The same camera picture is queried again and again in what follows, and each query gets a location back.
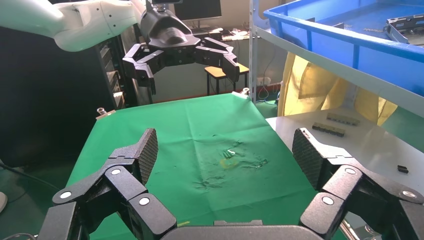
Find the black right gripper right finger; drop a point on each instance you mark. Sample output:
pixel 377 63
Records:
pixel 344 185

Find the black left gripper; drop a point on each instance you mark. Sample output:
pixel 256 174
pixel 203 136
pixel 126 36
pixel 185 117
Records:
pixel 169 33

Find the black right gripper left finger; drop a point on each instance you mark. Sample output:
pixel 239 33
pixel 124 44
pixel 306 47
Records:
pixel 126 185

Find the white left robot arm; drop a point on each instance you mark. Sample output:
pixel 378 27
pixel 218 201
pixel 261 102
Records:
pixel 82 20

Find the wooden stool black legs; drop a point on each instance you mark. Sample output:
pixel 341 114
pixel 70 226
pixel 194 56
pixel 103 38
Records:
pixel 215 71

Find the cluttered office desk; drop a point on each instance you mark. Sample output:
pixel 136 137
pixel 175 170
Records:
pixel 212 33

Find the black computer monitor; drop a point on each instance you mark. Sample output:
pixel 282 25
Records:
pixel 198 8

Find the small black part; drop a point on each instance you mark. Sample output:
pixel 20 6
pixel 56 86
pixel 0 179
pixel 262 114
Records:
pixel 402 169

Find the silver metal binder clip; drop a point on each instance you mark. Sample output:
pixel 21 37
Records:
pixel 243 92
pixel 105 114

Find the green table cloth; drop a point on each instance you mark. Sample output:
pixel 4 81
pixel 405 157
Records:
pixel 198 132

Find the dark equipment rack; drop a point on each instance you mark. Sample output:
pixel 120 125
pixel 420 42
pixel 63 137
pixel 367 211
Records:
pixel 111 73

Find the white power strip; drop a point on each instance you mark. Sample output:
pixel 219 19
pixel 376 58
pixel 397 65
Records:
pixel 264 82

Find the yellow woven bag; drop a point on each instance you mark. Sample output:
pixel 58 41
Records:
pixel 304 86

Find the white metal shelf rack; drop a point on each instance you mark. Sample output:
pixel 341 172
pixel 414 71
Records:
pixel 364 79

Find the black partition panel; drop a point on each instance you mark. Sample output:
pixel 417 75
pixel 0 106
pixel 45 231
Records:
pixel 49 99

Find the blue plastic bin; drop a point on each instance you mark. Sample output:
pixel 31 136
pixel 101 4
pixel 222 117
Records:
pixel 381 56

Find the small flat metal strip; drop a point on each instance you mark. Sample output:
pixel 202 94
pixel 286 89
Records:
pixel 373 30

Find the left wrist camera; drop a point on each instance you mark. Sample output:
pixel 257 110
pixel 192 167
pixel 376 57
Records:
pixel 165 2

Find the silver sheet metal bracket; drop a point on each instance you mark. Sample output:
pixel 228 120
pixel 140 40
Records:
pixel 396 33

